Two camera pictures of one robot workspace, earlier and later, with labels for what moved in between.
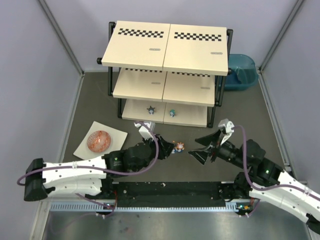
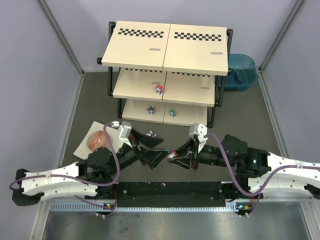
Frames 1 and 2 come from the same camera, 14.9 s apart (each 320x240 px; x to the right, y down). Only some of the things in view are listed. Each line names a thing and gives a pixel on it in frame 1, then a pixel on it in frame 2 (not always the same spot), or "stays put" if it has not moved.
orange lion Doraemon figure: [179, 147] to [171, 155]
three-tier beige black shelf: [167, 73] stays put
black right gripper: [214, 149] to [194, 152]
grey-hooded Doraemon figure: [151, 110] stays put
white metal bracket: [229, 125] to [200, 130]
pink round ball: [99, 141] stays put
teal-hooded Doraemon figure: [172, 112] stays put
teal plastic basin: [244, 74] stays put
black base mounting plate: [170, 194] stays put
